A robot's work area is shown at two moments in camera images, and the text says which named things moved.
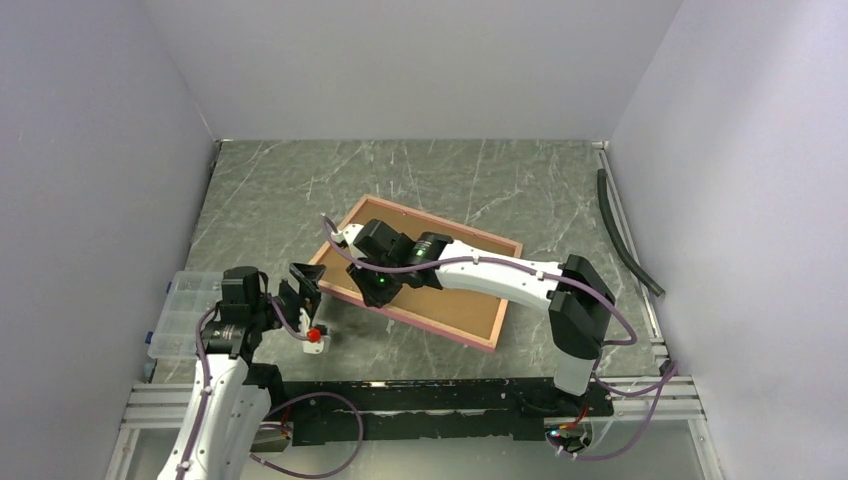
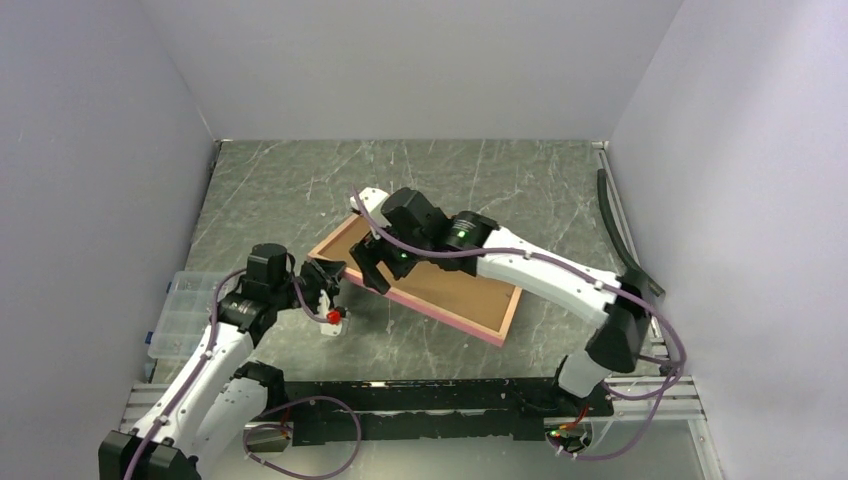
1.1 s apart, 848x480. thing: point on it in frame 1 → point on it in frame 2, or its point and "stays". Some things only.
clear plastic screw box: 191,296 stays
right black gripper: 371,294 → 369,252
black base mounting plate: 491,409 stays
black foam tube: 618,240 stays
